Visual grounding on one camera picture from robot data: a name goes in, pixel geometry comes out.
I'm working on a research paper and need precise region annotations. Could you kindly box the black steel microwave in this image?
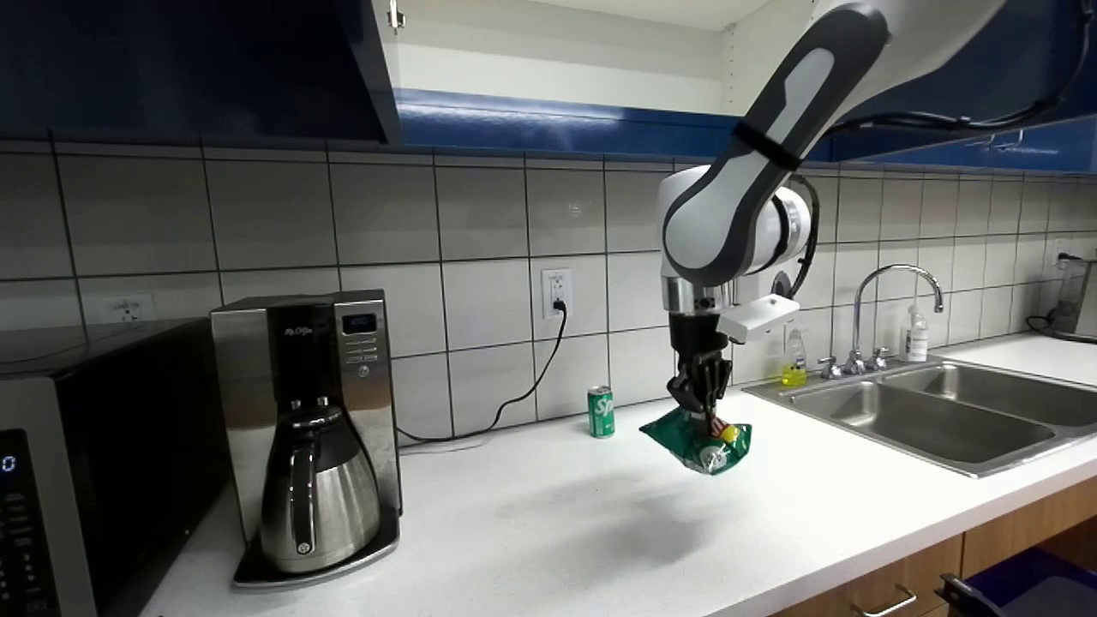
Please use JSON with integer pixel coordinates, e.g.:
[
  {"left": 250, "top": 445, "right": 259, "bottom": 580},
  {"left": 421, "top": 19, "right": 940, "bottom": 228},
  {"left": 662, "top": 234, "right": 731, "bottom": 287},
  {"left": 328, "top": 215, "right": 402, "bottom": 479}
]
[{"left": 0, "top": 322, "right": 235, "bottom": 617}]

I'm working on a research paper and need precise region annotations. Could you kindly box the steel coffee carafe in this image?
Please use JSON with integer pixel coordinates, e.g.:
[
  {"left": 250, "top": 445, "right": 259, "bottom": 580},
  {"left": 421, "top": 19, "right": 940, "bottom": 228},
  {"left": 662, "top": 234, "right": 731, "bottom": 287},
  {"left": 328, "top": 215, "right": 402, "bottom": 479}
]
[{"left": 255, "top": 392, "right": 387, "bottom": 580}]

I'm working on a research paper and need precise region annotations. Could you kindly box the dark countertop rack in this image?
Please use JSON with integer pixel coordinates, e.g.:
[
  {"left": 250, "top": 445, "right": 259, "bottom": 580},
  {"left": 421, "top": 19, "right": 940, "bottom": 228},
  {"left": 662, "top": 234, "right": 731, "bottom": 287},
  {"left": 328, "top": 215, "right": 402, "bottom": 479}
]
[{"left": 1027, "top": 252, "right": 1097, "bottom": 344}]

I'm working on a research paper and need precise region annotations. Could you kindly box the open white cabinet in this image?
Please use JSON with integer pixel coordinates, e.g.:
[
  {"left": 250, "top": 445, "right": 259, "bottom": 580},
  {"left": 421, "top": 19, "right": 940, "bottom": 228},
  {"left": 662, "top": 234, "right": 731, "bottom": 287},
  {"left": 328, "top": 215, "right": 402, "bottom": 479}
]
[{"left": 375, "top": 0, "right": 851, "bottom": 165}]

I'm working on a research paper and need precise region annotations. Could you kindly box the steel gooseneck faucet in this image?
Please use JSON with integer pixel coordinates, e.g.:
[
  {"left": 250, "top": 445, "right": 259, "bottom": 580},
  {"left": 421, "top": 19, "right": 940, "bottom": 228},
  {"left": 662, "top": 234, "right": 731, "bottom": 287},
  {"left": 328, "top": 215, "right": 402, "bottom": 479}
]
[{"left": 848, "top": 260, "right": 949, "bottom": 375}]

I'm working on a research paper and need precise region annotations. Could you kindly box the green snack packet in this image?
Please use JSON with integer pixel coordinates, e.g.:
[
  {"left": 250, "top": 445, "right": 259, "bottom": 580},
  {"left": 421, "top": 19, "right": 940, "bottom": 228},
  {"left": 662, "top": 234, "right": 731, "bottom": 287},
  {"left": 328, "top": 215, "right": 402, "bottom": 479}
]
[{"left": 638, "top": 405, "right": 755, "bottom": 479}]

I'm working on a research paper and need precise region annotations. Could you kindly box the white wall outlet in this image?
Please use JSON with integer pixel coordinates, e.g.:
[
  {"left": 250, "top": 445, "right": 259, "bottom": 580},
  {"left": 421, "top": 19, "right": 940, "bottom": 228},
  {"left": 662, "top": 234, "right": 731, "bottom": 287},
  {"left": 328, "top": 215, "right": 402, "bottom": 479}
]
[
  {"left": 540, "top": 263, "right": 577, "bottom": 322},
  {"left": 108, "top": 295, "right": 157, "bottom": 333}
]

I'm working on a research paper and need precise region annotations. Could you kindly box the black steel coffee maker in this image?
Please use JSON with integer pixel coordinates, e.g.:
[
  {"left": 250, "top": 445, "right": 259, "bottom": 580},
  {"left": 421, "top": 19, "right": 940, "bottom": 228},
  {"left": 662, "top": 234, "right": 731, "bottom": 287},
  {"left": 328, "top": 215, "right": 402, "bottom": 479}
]
[{"left": 211, "top": 287, "right": 404, "bottom": 595}]

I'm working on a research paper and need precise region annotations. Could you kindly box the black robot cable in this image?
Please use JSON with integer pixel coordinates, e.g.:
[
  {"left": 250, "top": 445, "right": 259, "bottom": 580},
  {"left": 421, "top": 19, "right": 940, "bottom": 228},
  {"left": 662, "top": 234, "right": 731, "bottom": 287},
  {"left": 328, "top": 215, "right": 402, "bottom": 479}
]
[{"left": 785, "top": 46, "right": 1097, "bottom": 302}]

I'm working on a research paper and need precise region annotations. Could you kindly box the metal drawer handle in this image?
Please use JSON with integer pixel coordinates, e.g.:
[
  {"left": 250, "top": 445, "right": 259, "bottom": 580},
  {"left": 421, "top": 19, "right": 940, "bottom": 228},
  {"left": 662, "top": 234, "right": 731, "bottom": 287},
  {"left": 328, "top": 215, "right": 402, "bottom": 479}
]
[{"left": 851, "top": 584, "right": 921, "bottom": 617}]

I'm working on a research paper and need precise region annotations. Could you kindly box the white pump bottle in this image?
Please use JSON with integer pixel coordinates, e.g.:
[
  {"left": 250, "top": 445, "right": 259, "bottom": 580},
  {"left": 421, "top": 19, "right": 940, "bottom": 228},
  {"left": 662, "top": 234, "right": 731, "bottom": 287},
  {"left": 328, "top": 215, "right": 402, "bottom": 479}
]
[{"left": 901, "top": 302, "right": 935, "bottom": 367}]

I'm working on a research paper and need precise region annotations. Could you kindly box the green soda can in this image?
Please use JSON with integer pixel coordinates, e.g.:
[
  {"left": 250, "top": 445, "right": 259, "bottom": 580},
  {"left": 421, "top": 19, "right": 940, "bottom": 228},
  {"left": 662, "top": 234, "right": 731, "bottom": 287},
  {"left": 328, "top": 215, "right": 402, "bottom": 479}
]
[{"left": 583, "top": 383, "right": 622, "bottom": 443}]

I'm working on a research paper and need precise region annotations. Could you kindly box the black power cord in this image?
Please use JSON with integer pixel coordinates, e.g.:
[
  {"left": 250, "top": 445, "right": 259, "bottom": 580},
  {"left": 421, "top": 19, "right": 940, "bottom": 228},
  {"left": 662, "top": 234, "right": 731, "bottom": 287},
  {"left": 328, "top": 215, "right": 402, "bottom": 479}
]
[{"left": 396, "top": 300, "right": 572, "bottom": 451}]

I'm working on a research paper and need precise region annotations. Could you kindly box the yellow dish soap bottle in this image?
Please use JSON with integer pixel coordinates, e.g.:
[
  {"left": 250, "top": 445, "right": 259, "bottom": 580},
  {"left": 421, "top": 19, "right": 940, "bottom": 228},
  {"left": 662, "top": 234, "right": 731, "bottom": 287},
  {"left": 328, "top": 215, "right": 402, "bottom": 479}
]
[{"left": 771, "top": 322, "right": 814, "bottom": 395}]

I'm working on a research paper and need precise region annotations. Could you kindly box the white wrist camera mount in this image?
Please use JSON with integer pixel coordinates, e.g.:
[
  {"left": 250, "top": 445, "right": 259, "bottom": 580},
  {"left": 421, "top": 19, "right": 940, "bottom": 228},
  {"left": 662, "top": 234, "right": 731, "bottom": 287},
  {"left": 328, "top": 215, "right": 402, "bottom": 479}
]
[{"left": 716, "top": 291, "right": 804, "bottom": 350}]

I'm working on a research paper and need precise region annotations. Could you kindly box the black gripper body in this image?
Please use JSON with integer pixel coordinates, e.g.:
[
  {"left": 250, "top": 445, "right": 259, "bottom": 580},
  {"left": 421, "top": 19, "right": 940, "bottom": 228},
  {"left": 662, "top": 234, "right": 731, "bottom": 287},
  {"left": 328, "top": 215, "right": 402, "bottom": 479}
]
[{"left": 664, "top": 314, "right": 735, "bottom": 392}]

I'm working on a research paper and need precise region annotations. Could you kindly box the wooden lower cabinet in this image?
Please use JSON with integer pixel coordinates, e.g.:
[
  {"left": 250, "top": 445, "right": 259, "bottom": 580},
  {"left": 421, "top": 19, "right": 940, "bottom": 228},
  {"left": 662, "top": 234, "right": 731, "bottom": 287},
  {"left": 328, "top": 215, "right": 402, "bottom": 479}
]
[{"left": 776, "top": 477, "right": 1097, "bottom": 617}]

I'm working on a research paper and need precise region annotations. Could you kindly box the blue chair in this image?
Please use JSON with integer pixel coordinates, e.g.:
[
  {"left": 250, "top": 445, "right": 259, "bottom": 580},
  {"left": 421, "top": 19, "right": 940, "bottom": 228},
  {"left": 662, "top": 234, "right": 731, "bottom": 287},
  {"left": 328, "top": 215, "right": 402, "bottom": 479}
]
[{"left": 935, "top": 547, "right": 1097, "bottom": 617}]

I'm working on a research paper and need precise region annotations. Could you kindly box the blue cabinet door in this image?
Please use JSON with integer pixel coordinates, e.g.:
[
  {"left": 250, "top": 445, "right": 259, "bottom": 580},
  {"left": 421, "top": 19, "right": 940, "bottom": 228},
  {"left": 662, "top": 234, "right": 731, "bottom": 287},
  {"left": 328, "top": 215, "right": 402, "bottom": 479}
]
[
  {"left": 335, "top": 0, "right": 404, "bottom": 148},
  {"left": 827, "top": 0, "right": 1097, "bottom": 165}
]

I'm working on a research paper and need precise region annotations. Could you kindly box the stainless steel sink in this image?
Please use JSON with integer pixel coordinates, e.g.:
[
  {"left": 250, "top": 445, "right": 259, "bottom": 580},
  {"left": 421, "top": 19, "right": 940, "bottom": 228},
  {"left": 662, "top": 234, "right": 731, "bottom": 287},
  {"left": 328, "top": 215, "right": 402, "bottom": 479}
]
[{"left": 748, "top": 356, "right": 1097, "bottom": 479}]

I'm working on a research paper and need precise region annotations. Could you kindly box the closed blue upper cabinet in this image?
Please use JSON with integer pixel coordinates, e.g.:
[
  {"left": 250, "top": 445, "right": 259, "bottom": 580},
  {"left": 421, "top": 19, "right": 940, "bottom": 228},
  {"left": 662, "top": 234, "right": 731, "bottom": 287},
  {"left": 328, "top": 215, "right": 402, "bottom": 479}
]
[
  {"left": 851, "top": 109, "right": 1097, "bottom": 179},
  {"left": 0, "top": 0, "right": 387, "bottom": 148}
]

